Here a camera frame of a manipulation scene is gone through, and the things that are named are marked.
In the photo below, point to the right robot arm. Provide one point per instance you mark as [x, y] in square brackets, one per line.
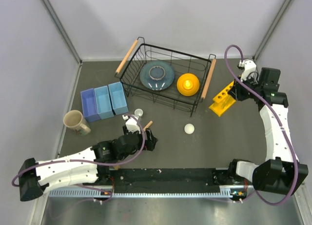
[281, 172]

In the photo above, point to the beige ceramic mug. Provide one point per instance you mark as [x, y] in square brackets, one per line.
[75, 121]

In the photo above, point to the light blue bin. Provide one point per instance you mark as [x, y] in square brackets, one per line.
[103, 102]
[118, 98]

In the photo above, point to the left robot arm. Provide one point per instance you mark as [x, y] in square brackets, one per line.
[89, 166]

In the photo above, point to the white round lid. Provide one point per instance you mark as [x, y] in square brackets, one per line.
[189, 128]

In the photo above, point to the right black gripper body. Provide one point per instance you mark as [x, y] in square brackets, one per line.
[243, 93]

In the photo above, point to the wooden test tube clamp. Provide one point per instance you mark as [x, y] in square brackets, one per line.
[148, 125]

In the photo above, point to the yellow test tube rack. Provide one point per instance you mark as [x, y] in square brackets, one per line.
[222, 101]

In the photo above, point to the right light blue bin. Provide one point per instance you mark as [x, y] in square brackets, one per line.
[118, 98]

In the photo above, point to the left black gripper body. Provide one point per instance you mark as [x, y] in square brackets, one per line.
[146, 146]

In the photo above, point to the black wire dish rack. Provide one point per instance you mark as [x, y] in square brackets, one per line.
[141, 53]

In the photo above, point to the small white cup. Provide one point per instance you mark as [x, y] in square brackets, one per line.
[139, 112]

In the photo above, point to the middle light blue bin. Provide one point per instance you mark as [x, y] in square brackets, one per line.
[103, 102]

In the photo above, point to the yellow ridged dome bowl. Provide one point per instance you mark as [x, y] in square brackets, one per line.
[188, 84]

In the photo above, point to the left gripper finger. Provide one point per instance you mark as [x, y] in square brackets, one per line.
[153, 143]
[147, 137]

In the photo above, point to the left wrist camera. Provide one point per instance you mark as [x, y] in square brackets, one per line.
[131, 123]

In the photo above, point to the blue ceramic plate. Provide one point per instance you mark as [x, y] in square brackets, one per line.
[157, 75]

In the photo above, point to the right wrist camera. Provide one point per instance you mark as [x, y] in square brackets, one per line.
[247, 66]

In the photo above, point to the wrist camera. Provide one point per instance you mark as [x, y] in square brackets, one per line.
[131, 123]
[247, 66]

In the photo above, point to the dark blue plastic bin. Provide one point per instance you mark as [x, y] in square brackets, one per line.
[89, 106]

